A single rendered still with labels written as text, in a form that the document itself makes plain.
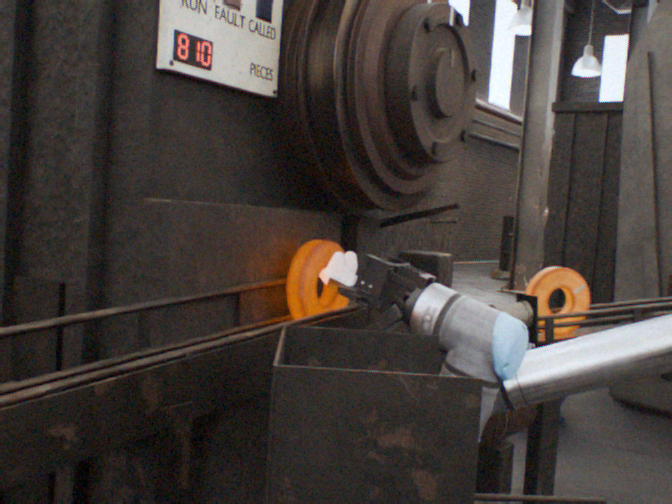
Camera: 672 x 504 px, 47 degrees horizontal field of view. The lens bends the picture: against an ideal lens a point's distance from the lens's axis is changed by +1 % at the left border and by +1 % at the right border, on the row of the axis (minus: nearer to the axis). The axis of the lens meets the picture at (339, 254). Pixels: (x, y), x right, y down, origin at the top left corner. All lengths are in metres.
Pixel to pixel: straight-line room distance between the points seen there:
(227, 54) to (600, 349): 0.75
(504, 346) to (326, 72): 0.52
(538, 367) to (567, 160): 4.39
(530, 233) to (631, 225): 6.25
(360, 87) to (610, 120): 4.39
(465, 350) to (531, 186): 9.23
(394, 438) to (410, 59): 0.72
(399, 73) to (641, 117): 2.91
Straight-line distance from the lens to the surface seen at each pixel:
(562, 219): 5.60
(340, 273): 1.28
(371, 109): 1.31
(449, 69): 1.42
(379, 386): 0.75
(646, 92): 4.15
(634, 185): 4.13
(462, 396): 0.77
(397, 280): 1.23
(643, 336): 1.28
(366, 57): 1.31
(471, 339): 1.15
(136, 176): 1.17
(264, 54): 1.34
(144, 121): 1.17
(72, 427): 0.92
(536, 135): 10.40
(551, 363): 1.29
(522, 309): 1.75
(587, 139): 5.63
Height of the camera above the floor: 0.87
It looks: 3 degrees down
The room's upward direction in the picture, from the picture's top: 4 degrees clockwise
